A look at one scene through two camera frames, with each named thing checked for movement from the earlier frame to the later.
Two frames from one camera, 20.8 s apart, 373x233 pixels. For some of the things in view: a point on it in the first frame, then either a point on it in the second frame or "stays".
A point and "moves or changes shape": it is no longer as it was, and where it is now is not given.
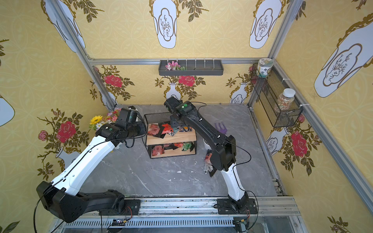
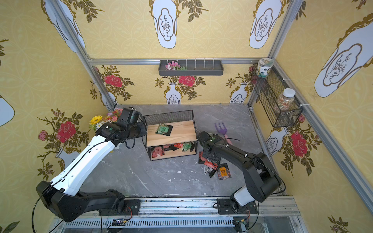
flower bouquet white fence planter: (98, 121) stays
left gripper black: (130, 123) stays
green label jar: (264, 67) stays
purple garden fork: (224, 131) stays
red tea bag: (153, 128) to (200, 155)
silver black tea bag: (208, 167) stays
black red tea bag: (165, 128) moves or changes shape
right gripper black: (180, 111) to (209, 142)
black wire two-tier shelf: (164, 140) stays
